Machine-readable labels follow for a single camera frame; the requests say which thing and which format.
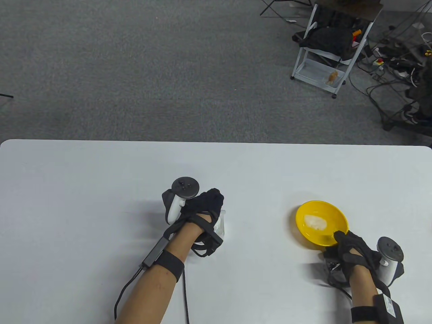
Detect person's right forearm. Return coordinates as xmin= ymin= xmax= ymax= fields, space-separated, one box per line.
xmin=348 ymin=267 xmax=388 ymax=324

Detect thin black cable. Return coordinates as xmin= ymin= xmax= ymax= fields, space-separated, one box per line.
xmin=114 ymin=265 xmax=146 ymax=321
xmin=182 ymin=268 xmax=190 ymax=324

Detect black sensor armband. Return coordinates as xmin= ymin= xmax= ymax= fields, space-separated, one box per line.
xmin=350 ymin=293 xmax=405 ymax=324
xmin=141 ymin=236 xmax=186 ymax=284

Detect black bag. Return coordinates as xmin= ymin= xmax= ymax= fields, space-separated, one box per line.
xmin=292 ymin=7 xmax=370 ymax=62

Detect tangle of black cables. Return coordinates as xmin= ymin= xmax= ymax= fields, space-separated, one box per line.
xmin=348 ymin=0 xmax=432 ymax=133

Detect person's left forearm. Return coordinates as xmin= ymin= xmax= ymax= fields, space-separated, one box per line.
xmin=115 ymin=223 xmax=205 ymax=324

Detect black and white hand controller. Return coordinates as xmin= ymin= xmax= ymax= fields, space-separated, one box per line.
xmin=375 ymin=236 xmax=405 ymax=288
xmin=162 ymin=177 xmax=200 ymax=225

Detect person's left hand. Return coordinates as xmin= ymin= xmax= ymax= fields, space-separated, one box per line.
xmin=178 ymin=188 xmax=225 ymax=233

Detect black tripod legs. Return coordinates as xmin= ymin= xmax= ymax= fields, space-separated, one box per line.
xmin=260 ymin=0 xmax=314 ymax=17

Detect black wheeled stand base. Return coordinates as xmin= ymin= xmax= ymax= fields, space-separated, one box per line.
xmin=381 ymin=64 xmax=432 ymax=137

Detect yellow bowl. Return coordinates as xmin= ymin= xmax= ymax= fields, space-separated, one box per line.
xmin=296 ymin=200 xmax=349 ymax=248

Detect clear foam soap pump bottle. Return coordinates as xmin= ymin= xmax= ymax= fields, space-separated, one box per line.
xmin=196 ymin=209 xmax=227 ymax=245

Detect black wrist camera harness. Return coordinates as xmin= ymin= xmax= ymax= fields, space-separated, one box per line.
xmin=322 ymin=248 xmax=353 ymax=289
xmin=191 ymin=226 xmax=224 ymax=258

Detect person's right hand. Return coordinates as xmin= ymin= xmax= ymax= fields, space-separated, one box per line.
xmin=333 ymin=230 xmax=382 ymax=280

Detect white rolling shelf cart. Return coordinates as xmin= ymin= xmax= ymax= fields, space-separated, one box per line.
xmin=291 ymin=2 xmax=384 ymax=99

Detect white foam blob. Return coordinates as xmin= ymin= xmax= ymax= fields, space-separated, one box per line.
xmin=303 ymin=213 xmax=328 ymax=231

